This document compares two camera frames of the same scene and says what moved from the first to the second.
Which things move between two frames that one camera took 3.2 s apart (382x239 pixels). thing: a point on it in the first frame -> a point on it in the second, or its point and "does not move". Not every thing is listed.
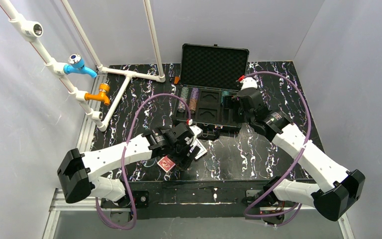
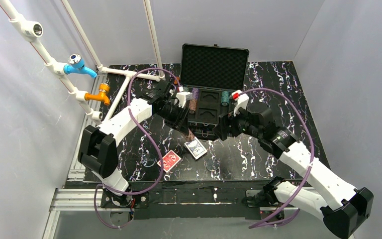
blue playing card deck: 202,152 does not move
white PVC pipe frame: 32,31 does not move
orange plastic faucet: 102,95 does not move
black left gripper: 187,150 -> 181,116
